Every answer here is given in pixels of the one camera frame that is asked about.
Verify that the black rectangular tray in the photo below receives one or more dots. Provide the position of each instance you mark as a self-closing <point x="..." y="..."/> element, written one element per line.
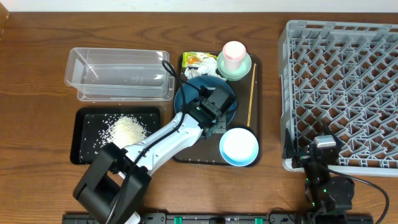
<point x="75" y="156"/>

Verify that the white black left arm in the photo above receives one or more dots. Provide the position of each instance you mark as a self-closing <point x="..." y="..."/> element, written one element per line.
<point x="113" y="186"/>

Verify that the white rice pile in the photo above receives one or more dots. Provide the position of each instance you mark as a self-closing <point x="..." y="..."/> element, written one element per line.
<point x="119" y="129"/>

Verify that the white tissue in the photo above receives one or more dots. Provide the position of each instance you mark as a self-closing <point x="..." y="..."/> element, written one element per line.
<point x="207" y="66"/>

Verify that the clear plastic bin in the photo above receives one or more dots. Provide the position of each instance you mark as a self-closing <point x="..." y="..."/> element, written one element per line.
<point x="82" y="58"/>

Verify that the dark blue plate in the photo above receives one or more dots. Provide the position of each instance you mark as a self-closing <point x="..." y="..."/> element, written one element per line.
<point x="207" y="81"/>

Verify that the mint green bowl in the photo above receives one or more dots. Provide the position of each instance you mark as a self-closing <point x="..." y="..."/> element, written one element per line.
<point x="237" y="74"/>

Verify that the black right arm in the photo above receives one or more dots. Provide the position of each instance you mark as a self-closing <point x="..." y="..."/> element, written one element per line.
<point x="330" y="196"/>

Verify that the grey dishwasher rack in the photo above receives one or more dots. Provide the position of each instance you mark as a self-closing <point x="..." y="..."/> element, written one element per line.
<point x="344" y="75"/>

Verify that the wooden chopstick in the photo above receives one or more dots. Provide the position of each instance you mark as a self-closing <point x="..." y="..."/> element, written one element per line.
<point x="251" y="94"/>

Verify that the pink plastic cup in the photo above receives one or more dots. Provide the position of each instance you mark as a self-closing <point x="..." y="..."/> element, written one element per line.
<point x="233" y="52"/>

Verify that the dark brown serving tray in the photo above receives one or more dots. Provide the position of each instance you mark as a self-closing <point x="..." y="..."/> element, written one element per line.
<point x="206" y="151"/>

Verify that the green yellow snack wrapper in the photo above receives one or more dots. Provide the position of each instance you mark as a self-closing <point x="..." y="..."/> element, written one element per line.
<point x="195" y="59"/>

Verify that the light blue small bowl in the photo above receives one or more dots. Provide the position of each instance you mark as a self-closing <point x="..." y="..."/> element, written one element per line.
<point x="239" y="147"/>

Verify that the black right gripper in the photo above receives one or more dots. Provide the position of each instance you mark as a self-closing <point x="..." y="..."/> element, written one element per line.
<point x="301" y="158"/>

